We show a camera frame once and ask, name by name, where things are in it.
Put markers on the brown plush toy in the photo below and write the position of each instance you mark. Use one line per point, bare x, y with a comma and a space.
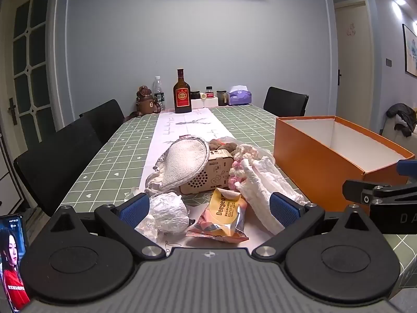
228, 145

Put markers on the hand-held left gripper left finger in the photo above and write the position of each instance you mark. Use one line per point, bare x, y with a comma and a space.
135, 210

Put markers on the pink door sticker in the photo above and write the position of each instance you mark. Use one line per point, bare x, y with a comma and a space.
351, 30

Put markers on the white deer print table runner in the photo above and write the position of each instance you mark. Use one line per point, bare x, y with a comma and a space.
182, 127

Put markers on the small red label bottle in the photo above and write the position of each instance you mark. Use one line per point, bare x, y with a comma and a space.
209, 93

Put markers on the beige sofa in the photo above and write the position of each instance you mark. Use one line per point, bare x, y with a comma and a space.
395, 137

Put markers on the white fleece slipper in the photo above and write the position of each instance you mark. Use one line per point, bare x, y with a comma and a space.
182, 163

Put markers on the brown bear shaped bottle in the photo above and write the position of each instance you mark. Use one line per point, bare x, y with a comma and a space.
146, 102

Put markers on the wooden radio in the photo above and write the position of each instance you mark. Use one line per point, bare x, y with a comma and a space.
208, 176

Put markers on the silver plastic bag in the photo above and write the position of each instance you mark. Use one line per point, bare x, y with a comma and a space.
167, 213

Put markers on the black chair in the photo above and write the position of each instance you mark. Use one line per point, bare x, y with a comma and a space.
285, 102
55, 163
104, 120

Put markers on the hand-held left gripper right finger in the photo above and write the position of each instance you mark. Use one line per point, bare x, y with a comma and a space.
283, 209

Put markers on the clear water bottle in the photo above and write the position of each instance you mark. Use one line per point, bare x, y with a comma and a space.
159, 94

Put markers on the white box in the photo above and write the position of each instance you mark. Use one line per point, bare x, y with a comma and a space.
208, 102

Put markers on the green checked tablecloth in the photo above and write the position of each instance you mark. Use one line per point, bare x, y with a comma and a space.
107, 156

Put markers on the glass panel door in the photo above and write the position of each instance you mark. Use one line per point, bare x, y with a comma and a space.
32, 71

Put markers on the white crumpled tissue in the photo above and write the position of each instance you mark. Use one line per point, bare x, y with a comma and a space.
131, 194

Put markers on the cream door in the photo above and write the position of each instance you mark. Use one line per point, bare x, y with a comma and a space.
355, 78

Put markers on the framed wall picture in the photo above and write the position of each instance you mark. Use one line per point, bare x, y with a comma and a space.
411, 52

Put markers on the wall light switch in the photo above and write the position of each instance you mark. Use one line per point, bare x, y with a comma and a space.
389, 62

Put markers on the yellow snack packet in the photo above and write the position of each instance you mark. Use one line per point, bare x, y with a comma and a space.
224, 208

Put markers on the purple tissue pack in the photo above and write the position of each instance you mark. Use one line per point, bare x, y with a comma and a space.
239, 97

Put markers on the smartphone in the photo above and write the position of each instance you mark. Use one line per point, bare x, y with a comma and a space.
13, 260

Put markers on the orange cardboard box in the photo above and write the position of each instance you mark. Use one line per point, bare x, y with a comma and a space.
312, 150

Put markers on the pink and cream crochet plush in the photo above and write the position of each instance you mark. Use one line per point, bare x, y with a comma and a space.
242, 156

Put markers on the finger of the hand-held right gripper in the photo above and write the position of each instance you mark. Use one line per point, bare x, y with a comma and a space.
407, 168
366, 197

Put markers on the black jacket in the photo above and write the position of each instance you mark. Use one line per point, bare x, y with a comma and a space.
402, 115

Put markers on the dark glass jar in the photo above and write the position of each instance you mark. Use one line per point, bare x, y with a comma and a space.
222, 98
195, 94

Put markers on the brown liquor bottle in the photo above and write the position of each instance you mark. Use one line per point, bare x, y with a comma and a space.
182, 97

